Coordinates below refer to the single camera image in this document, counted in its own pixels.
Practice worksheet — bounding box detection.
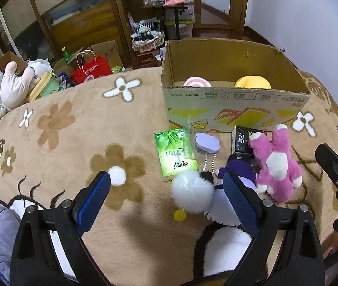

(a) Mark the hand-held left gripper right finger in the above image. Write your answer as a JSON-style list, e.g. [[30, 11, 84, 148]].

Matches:
[[223, 171, 326, 286]]

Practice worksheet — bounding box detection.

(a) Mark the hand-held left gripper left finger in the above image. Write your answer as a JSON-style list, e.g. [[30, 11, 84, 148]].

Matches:
[[10, 170, 119, 286]]

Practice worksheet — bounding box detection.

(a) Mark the pink and white plush toy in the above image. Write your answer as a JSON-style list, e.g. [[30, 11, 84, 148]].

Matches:
[[248, 123, 303, 201]]

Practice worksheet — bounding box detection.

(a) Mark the black tissue pack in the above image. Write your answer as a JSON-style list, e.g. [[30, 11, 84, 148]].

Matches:
[[231, 126, 262, 158]]

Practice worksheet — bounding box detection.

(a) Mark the lavender cloud pad clear package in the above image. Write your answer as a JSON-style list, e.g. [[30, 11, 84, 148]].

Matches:
[[184, 125, 221, 162]]

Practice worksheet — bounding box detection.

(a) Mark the green tissue pack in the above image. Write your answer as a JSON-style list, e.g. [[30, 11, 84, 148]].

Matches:
[[154, 128, 200, 182]]

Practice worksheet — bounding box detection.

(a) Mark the white scalloped plush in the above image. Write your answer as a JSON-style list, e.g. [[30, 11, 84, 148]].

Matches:
[[203, 186, 242, 227]]

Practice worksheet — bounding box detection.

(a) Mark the dark purple plush doll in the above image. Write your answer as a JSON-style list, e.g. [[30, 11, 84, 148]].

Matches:
[[215, 154, 259, 194]]

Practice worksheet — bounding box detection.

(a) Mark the white fluffy pompom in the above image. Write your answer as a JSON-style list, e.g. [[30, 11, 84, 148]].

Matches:
[[171, 171, 215, 213]]

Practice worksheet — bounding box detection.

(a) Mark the yellow round plush toy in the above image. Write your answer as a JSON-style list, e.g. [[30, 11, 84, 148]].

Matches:
[[234, 75, 272, 89]]

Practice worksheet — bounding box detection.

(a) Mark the pink swirl plush toy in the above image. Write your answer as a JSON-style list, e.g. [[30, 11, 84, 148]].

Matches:
[[184, 77, 212, 88]]

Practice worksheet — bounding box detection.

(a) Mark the red paper bag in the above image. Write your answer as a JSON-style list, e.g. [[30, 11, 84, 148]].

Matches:
[[71, 51, 113, 84]]

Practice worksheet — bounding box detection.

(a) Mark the white-haired doll yellow-green outfit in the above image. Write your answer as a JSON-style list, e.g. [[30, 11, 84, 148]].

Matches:
[[26, 59, 61, 100]]

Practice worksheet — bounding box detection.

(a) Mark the pink and white rabbit plush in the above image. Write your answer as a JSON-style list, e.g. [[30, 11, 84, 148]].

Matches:
[[0, 62, 35, 109]]

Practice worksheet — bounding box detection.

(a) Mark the large flat-flapped cardboard box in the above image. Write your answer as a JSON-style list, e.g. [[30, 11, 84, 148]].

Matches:
[[68, 40, 123, 72]]

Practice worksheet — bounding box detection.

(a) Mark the small brown cardboard box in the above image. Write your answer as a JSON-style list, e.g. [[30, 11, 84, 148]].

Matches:
[[0, 51, 28, 78]]

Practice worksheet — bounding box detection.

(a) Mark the wicker basket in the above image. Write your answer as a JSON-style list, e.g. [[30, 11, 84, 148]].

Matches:
[[132, 33, 166, 52]]

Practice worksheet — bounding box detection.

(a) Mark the wooden door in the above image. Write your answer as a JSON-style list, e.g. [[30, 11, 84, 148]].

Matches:
[[200, 0, 250, 31]]

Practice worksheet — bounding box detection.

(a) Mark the black and white striped cloth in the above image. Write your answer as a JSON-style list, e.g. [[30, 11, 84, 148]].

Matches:
[[135, 19, 161, 35]]

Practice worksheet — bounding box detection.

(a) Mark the clear plastic storage bin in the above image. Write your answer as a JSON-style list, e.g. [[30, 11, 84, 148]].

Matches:
[[164, 6, 195, 39]]

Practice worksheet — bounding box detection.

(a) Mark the wooden wardrobe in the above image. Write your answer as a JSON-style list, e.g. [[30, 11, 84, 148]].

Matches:
[[0, 0, 164, 69]]

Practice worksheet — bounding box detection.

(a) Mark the small black-legged side table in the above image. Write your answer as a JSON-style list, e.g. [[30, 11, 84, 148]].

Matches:
[[141, 2, 195, 39]]

